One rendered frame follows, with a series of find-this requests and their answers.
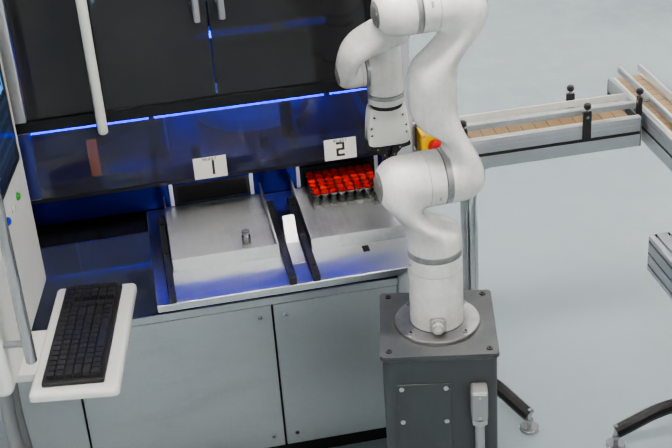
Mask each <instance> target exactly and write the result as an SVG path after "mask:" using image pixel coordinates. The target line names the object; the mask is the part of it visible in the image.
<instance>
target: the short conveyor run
mask: <svg viewBox="0 0 672 448"><path fill-rule="evenodd" d="M567 90H568V91H569V93H566V101H563V102H555V103H548V104H541V105H534V106H527V107H520V108H513V109H506V110H498V111H491V112H484V113H477V114H470V115H463V116H459V119H460V122H461V125H462V127H463V129H464V131H465V133H466V135H467V137H468V139H469V140H470V142H471V143H472V145H473V147H474V148H475V150H476V151H477V153H478V155H479V157H480V159H481V160H482V163H483V166H484V168H491V167H498V166H505V165H512V164H519V163H525V162H532V161H539V160H546V159H553V158H559V157H566V156H573V155H580V154H587V153H594V152H600V151H607V150H614V149H621V148H628V147H634V146H641V133H642V119H641V116H640V115H639V114H636V113H635V112H634V111H633V110H632V109H631V108H635V105H636V102H635V101H629V102H626V101H625V100H626V98H627V93H620V94H612V95H605V96H598V97H591V98H584V99H577V100H575V93H574V92H572V91H574V86H573V85H568V86H567ZM620 100H623V101H620ZM613 101H616V102H613ZM606 102H609V103H606ZM599 103H602V104H599ZM591 104H595V105H591ZM577 106H581V107H577ZM563 108H566V109H563ZM556 109H559V110H556ZM549 110H552V111H549ZM542 111H545V112H542ZM535 112H538V113H535ZM528 113H531V114H528ZM521 114H524V115H521ZM514 115H517V116H514ZM506 116H510V117H506ZM499 117H503V118H499ZM492 118H496V119H492ZM485 119H488V120H485ZM478 120H481V121H478ZM471 121H474V122H471Z"/></svg>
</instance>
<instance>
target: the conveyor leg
mask: <svg viewBox="0 0 672 448"><path fill-rule="evenodd" d="M460 219H461V232H462V247H463V290H479V268H478V197H477V195H476V196H474V197H472V198H470V199H468V200H465V201H461V202H460Z"/></svg>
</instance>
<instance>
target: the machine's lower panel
mask: <svg viewBox="0 0 672 448"><path fill-rule="evenodd" d="M397 285H398V280H397V277H392V278H386V279H380V280H373V281H367V282H361V283H354V284H348V285H341V286H335V287H329V288H322V289H316V290H310V291H303V292H297V293H291V294H284V295H278V296H271V297H265V298H259V299H252V300H246V301H240V302H233V303H227V304H221V305H214V306H208V307H201V308H195V309H189V310H182V311H176V312H170V313H163V314H157V315H151V316H144V317H138V318H132V323H131V329H130V335H129V341H128V347H127V353H126V359H125V365H124V371H123V376H122V382H121V388H120V393H119V394H118V395H116V396H109V397H97V398H85V399H83V401H84V406H85V411H86V416H87V421H88V426H89V432H90V437H91V442H92V447H93V448H269V447H274V446H280V445H285V434H284V425H283V416H282V406H281V397H280V387H279V378H278V369H277V359H276V350H275V341H274V331H273V322H272V312H271V305H272V304H273V312H274V322H275V331H276V340H277V350H278V359H279V369H280V378H281V388H282V397H283V407H284V416H285V426H286V435H287V443H288V444H292V443H297V442H303V441H309V440H315V439H320V438H326V437H332V436H338V435H344V434H349V433H355V432H361V431H367V430H372V429H378V428H384V427H386V417H385V400H384V383H383V366H382V361H381V360H380V295H381V294H384V293H397ZM32 383H33V381H31V382H19V383H18V387H19V393H20V398H21V399H20V400H21V405H22V409H23V414H24V418H25V421H26V426H27V428H28V429H27V430H28V433H29V435H30V436H29V437H30V440H31V442H32V446H33V448H91V447H90V442H89V437H88V432H87V427H86V422H85V417H84V412H83V407H82V402H81V399H73V400H61V401H49V402H37V403H32V402H30V399H29V394H30V391H31V387H32Z"/></svg>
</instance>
